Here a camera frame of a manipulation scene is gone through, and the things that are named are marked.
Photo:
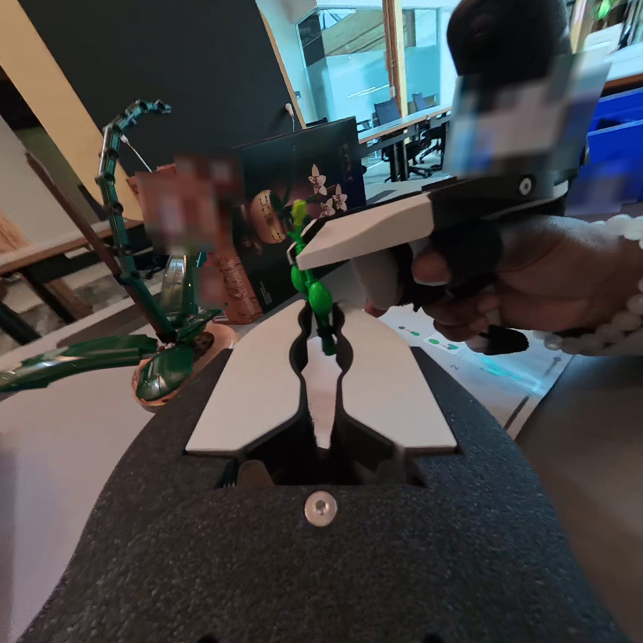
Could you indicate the person's right hand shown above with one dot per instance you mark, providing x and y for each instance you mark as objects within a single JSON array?
[{"x": 552, "y": 271}]

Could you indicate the open instruction booklet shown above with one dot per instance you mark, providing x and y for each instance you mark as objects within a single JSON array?
[{"x": 467, "y": 382}]

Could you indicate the black board wooden frame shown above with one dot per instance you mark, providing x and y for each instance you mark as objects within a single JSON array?
[{"x": 176, "y": 60}]

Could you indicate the wooden top office desk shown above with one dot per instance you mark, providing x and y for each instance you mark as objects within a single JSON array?
[{"x": 50, "y": 251}]

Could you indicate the green toy flower stem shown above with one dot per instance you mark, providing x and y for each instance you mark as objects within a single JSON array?
[{"x": 320, "y": 299}]

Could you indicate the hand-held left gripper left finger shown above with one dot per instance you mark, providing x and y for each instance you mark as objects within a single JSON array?
[{"x": 251, "y": 392}]

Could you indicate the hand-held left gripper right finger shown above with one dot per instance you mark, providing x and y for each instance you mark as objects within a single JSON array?
[{"x": 397, "y": 392}]

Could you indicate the blue storage bin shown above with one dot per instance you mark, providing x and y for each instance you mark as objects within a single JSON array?
[{"x": 618, "y": 145}]

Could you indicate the toy brick potted plant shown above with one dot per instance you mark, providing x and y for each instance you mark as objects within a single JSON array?
[{"x": 166, "y": 366}]

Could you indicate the grey desk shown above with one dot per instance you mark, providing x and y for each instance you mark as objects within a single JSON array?
[{"x": 593, "y": 452}]

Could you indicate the black orchid print box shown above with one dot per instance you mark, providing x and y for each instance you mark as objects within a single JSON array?
[{"x": 321, "y": 145}]

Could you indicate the small yellow-green toy piece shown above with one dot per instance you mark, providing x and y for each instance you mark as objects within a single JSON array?
[{"x": 299, "y": 211}]

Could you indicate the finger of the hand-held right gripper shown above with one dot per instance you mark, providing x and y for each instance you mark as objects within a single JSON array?
[{"x": 371, "y": 226}]

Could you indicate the row of white office desks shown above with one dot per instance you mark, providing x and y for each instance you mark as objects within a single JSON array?
[{"x": 402, "y": 120}]

